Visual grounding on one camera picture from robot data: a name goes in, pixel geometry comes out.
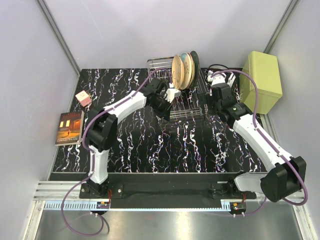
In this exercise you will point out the metal wire dish rack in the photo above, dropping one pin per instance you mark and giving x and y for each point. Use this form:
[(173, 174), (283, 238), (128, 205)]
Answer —
[(189, 106)]

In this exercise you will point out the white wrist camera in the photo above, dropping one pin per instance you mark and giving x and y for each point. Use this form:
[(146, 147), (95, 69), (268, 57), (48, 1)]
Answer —
[(216, 79), (172, 93)]

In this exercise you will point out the blue glazed plate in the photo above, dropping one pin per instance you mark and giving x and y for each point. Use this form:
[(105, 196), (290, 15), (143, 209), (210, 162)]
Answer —
[(197, 69)]

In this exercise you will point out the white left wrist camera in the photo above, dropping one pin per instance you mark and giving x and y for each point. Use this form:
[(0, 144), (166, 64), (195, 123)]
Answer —
[(172, 93)]

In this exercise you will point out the beige leaf pattern plate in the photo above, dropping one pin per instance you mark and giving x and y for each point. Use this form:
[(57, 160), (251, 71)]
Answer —
[(192, 70)]

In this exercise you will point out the white black headphones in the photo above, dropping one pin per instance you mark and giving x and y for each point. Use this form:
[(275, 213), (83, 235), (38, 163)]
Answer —
[(231, 77)]

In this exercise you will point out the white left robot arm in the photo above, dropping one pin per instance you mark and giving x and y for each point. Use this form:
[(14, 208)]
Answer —
[(102, 130)]

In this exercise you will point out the dark cover paperback book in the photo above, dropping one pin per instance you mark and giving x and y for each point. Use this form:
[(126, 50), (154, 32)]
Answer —
[(70, 128)]

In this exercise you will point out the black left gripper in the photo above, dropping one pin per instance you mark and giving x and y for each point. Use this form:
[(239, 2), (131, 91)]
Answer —
[(167, 110)]

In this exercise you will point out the green rectangular box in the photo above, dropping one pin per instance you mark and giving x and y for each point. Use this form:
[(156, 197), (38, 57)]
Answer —
[(264, 70)]

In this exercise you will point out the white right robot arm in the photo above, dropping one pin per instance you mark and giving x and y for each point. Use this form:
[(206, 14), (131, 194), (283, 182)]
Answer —
[(285, 174)]

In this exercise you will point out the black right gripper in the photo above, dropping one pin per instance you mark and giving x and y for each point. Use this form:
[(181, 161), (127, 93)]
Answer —
[(205, 98)]

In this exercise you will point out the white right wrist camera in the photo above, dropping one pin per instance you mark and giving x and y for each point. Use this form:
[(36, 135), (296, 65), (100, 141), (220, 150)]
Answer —
[(216, 79)]

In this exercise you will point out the yellow floral plate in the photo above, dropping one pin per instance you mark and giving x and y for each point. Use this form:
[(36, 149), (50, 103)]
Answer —
[(177, 71)]

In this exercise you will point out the pink cube power adapter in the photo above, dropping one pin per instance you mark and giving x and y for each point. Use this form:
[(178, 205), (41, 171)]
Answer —
[(83, 98)]

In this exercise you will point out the cream plate with sprig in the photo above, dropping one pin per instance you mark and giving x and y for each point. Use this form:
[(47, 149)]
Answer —
[(186, 64)]

